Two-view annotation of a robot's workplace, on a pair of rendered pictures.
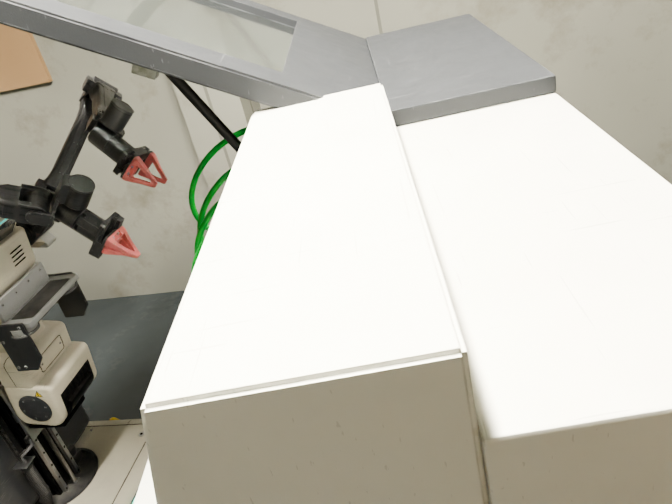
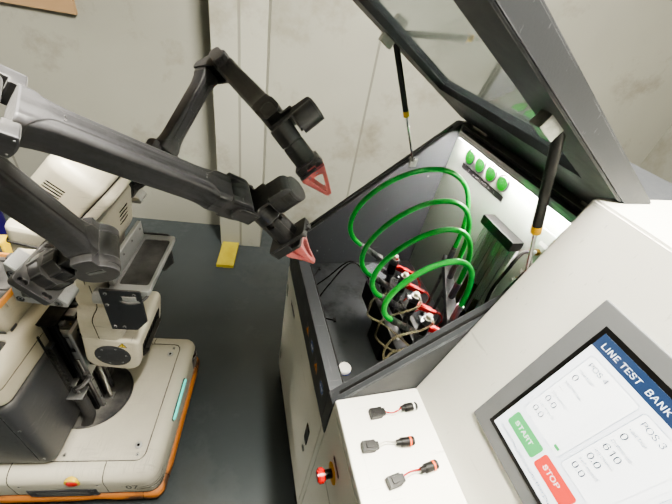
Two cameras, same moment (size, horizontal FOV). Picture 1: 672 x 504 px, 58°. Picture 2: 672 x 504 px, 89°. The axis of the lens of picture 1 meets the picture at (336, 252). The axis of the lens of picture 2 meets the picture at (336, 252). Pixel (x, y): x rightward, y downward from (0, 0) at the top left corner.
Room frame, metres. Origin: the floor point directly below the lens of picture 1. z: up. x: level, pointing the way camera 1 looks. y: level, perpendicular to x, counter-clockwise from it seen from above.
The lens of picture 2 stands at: (0.70, 0.70, 1.76)
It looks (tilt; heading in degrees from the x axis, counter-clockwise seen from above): 38 degrees down; 332
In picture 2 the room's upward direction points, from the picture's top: 12 degrees clockwise
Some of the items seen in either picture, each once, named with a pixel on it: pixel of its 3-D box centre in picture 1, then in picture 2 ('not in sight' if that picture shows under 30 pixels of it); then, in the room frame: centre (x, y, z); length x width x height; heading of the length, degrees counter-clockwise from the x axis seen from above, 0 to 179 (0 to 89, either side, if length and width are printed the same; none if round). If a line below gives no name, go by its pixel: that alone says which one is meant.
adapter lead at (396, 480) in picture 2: not in sight; (413, 473); (0.86, 0.33, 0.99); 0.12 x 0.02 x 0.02; 91
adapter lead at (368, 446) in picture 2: not in sight; (388, 443); (0.92, 0.36, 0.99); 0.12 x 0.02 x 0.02; 80
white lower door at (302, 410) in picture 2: not in sight; (295, 383); (1.41, 0.39, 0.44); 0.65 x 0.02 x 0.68; 174
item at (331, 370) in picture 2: not in sight; (311, 316); (1.40, 0.38, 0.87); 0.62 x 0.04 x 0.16; 174
